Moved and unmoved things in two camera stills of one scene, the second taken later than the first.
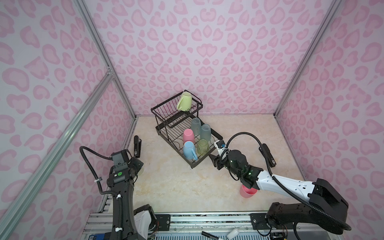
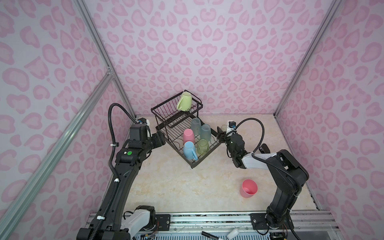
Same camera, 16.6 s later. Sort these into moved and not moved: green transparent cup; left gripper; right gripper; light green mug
Moved: left gripper; right gripper
Not moved: light green mug; green transparent cup
